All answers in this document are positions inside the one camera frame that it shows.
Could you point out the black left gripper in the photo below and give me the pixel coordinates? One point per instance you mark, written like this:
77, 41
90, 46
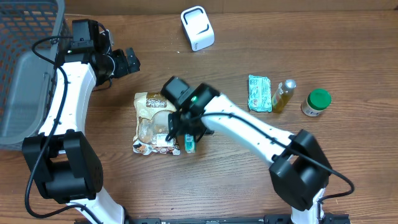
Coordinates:
125, 68

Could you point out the teal wet wipes pack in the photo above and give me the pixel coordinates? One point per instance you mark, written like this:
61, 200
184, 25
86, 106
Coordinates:
259, 94

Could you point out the teal tissue pack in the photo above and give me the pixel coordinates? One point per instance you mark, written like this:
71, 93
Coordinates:
190, 144

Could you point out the dark grey plastic basket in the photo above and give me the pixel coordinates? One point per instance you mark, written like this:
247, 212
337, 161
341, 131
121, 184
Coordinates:
27, 81

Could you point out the green lid labelled jar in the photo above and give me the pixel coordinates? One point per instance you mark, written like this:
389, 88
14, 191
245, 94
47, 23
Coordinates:
316, 102

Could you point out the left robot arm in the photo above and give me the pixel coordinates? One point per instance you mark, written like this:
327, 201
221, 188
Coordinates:
63, 165

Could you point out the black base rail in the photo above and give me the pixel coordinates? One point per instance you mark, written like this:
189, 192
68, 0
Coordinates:
267, 219

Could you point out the yellow liquid bottle silver cap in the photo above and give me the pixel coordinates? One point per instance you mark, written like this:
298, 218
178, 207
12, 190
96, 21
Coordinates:
282, 95

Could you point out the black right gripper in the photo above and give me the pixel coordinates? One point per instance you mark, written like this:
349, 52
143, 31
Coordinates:
179, 125

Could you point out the white barcode scanner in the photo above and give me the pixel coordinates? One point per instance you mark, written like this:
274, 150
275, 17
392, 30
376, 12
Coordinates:
197, 28

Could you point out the brown snack bag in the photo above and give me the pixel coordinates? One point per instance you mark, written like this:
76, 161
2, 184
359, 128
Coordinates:
152, 114

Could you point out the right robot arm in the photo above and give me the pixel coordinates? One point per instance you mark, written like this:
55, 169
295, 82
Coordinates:
298, 167

